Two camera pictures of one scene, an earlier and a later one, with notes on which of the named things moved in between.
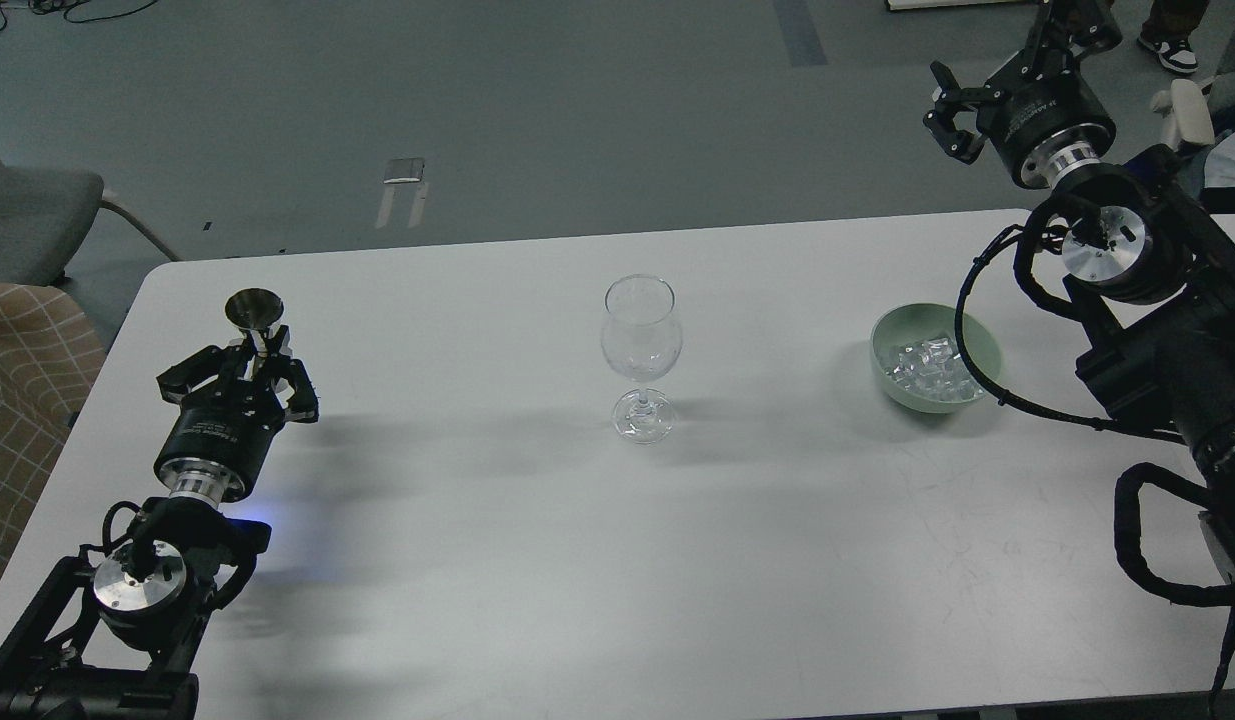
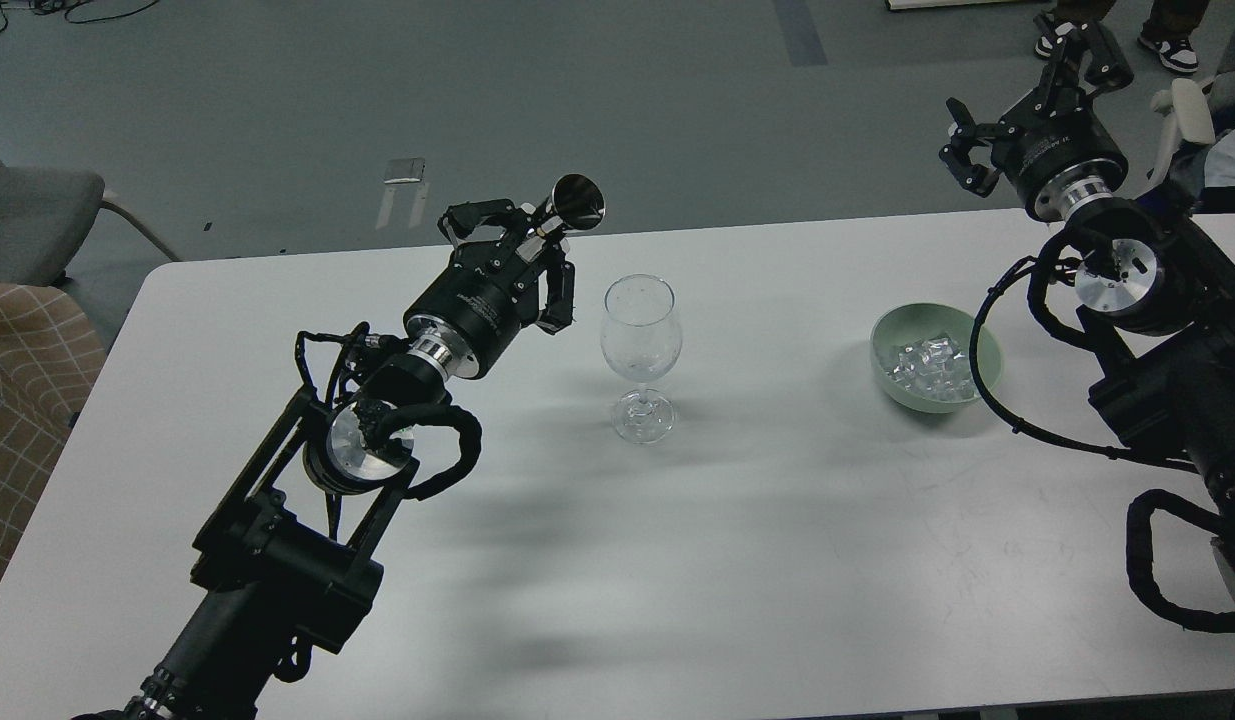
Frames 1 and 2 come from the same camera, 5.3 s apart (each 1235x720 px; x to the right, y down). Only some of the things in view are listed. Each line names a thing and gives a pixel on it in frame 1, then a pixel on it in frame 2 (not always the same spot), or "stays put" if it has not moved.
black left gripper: [223, 430] → [487, 293]
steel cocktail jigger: [254, 310] → [577, 202]
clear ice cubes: [932, 367] stays put
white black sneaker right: [1177, 56] stays put
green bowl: [917, 359] stays put
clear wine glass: [641, 338] stays put
